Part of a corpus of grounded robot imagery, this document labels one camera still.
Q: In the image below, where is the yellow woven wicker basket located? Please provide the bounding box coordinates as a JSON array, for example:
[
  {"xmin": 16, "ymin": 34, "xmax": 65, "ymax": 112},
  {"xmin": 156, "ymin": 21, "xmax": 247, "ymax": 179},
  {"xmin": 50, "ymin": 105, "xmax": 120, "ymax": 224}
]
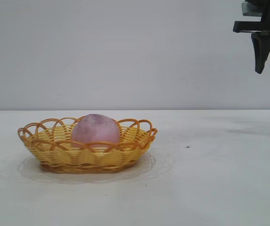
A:
[{"xmin": 17, "ymin": 117, "xmax": 159, "ymax": 175}]

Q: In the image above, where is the pink peach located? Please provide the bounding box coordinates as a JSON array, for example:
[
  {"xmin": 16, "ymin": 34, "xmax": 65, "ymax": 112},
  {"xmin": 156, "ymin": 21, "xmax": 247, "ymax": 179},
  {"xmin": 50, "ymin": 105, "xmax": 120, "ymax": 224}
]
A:
[{"xmin": 71, "ymin": 113, "xmax": 121, "ymax": 153}]

